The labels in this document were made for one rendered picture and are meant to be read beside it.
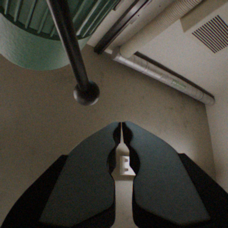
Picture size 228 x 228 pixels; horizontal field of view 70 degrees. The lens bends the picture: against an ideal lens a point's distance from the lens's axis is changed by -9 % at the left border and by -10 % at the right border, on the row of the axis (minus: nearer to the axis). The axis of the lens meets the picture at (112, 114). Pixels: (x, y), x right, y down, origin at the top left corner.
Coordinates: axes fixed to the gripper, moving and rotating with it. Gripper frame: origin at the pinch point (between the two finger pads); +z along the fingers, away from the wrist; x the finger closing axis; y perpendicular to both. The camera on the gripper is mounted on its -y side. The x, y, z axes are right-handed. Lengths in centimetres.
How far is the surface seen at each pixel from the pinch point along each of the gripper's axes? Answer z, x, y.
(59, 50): 14.8, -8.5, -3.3
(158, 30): 168, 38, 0
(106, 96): 168, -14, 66
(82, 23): 12.5, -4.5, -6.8
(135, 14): 166, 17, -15
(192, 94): 246, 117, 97
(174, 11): 154, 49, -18
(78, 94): 9.9, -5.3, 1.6
